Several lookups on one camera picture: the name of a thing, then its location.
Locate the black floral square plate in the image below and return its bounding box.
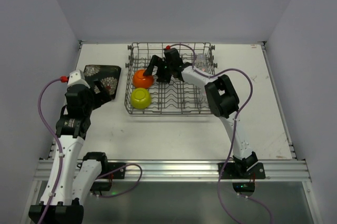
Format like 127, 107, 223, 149
84, 64, 121, 100

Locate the orange bowl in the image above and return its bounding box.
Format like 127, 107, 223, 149
132, 69, 154, 89

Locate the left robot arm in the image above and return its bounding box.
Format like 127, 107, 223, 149
28, 76, 111, 223

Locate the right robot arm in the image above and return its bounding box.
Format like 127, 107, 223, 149
143, 46, 258, 177

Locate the clear glass cup far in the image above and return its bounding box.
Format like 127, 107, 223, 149
194, 54, 208, 72

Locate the clear glass cup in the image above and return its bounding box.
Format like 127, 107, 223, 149
194, 54, 208, 72
198, 90, 209, 108

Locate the yellow-green bowl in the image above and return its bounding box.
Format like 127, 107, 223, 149
131, 88, 152, 110

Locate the clear glass cup near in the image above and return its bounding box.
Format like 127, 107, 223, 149
198, 90, 209, 108

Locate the grey wire dish rack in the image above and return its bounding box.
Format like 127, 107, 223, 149
124, 42, 217, 115

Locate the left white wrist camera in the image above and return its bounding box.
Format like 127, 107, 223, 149
67, 70, 90, 88

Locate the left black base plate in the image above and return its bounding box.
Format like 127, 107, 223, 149
106, 162, 126, 180

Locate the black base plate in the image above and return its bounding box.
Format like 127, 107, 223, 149
106, 162, 126, 180
221, 161, 266, 180

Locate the aluminium mounting rail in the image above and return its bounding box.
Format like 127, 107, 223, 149
33, 158, 311, 182

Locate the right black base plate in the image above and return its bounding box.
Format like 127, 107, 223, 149
221, 161, 266, 180

